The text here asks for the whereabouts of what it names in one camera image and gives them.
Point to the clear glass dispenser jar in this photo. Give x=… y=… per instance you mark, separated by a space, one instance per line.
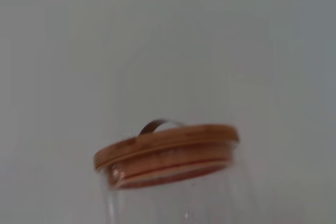
x=157 y=203

